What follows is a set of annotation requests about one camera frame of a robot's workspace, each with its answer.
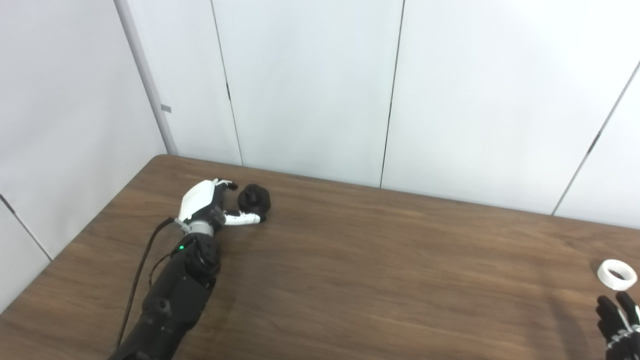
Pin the white and black right hand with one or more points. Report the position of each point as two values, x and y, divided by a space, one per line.
622 340

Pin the white and black left hand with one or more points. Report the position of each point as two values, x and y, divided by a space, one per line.
197 200

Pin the round black part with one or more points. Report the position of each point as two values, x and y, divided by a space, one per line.
255 200

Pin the small grey pole bracket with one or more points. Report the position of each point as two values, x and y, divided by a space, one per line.
166 108

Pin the grey wall pole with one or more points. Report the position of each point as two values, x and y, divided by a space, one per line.
145 75

